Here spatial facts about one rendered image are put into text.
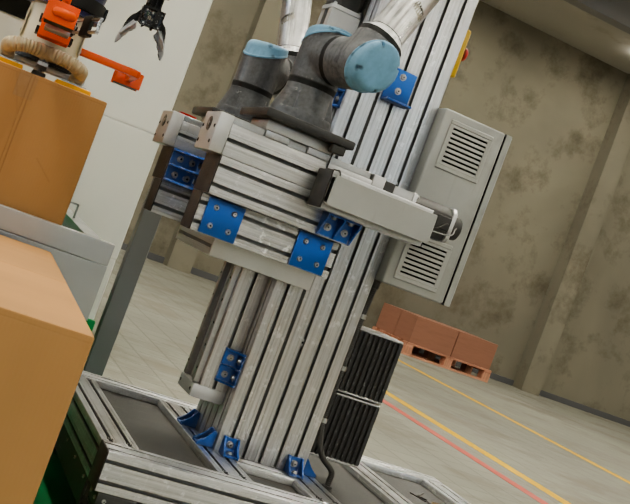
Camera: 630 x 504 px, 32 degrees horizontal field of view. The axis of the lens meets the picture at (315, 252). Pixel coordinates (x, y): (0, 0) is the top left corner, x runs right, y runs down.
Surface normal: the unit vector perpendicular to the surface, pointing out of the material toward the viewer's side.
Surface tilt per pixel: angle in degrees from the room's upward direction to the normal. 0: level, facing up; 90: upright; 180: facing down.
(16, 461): 90
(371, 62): 97
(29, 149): 90
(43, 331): 90
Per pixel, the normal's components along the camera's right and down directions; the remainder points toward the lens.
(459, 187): 0.33, 0.12
